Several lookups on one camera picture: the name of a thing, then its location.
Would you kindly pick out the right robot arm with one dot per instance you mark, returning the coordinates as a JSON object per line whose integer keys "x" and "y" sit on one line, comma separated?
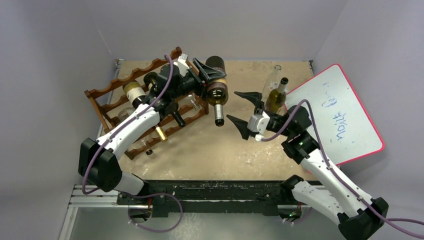
{"x": 356, "y": 213}

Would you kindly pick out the dark green bottle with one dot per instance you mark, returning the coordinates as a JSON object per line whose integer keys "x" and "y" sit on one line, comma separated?
{"x": 277, "y": 97}

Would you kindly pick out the pink-framed whiteboard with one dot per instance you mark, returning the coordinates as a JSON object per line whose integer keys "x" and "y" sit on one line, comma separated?
{"x": 345, "y": 128}

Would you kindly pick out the dark bottle, black cap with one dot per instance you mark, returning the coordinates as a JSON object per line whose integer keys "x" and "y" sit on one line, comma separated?
{"x": 168, "y": 103}

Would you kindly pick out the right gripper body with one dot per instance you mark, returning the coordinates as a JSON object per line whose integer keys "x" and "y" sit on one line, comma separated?
{"x": 255, "y": 113}

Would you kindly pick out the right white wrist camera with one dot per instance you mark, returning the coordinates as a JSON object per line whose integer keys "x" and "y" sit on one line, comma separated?
{"x": 257, "y": 124}

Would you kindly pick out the clear bottle in rack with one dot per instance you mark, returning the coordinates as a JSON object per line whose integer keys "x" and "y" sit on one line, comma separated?
{"x": 123, "y": 115}

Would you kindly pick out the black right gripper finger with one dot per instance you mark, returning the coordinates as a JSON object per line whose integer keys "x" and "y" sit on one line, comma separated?
{"x": 242, "y": 127}
{"x": 255, "y": 98}

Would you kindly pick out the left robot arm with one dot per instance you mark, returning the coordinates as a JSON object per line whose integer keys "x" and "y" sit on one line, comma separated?
{"x": 99, "y": 159}

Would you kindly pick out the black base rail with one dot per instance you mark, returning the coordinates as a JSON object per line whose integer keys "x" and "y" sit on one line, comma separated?
{"x": 266, "y": 197}

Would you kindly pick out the wooden wine rack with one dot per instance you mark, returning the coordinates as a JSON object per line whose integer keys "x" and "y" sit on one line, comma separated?
{"x": 108, "y": 102}

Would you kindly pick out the clear glass wine bottle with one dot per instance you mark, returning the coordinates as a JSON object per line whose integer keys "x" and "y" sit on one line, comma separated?
{"x": 271, "y": 82}

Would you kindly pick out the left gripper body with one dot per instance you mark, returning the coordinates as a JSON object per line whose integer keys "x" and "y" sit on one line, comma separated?
{"x": 190, "y": 83}

